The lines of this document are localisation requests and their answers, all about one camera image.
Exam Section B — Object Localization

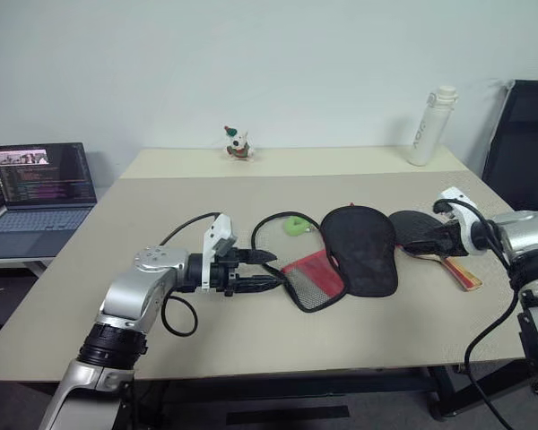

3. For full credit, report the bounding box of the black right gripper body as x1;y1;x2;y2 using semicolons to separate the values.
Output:
431;219;465;258

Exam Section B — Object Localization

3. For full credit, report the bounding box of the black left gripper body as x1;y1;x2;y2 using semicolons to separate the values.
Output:
210;245;248;298

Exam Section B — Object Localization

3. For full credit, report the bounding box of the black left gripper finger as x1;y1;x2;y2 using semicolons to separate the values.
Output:
243;248;279;266
233;273;284;296

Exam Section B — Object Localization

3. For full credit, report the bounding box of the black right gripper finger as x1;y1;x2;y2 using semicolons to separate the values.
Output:
417;222;449;243
402;240;445;259

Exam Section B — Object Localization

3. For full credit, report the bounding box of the black table tennis paddle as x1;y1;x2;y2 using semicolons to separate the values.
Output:
387;210;484;293

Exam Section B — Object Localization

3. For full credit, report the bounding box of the black red mesh paddle case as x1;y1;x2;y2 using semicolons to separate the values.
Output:
250;202;399;314

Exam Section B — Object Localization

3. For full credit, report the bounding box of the green rubber case tag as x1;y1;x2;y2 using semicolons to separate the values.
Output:
282;215;311;237

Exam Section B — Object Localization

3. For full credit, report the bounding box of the white water bottle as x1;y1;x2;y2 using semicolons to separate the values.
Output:
405;84;460;168

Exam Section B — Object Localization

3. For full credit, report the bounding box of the small white dog figurine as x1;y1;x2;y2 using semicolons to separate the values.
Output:
221;125;258;164

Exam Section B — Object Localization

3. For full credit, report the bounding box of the black mesh office chair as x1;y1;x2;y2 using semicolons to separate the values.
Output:
481;79;538;217

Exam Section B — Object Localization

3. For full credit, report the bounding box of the open blue laptop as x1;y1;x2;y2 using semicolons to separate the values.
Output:
0;142;100;262

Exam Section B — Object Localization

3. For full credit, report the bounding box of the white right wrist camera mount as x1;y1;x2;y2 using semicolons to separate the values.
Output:
431;186;493;257

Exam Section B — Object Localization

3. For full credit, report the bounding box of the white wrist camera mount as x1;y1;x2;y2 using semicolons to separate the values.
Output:
431;186;493;257
194;213;239;295

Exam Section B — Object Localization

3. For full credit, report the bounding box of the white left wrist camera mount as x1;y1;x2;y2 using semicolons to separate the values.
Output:
194;213;239;295

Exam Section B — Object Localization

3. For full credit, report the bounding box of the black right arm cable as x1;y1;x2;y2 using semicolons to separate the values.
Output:
431;198;528;430

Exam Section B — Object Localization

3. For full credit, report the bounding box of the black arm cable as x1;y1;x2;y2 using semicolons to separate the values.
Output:
158;211;229;338
431;198;528;430

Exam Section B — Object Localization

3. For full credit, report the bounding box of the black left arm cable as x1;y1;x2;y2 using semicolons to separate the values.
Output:
158;211;229;338

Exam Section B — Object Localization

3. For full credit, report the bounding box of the black table frame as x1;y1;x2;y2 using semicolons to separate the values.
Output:
129;357;526;427

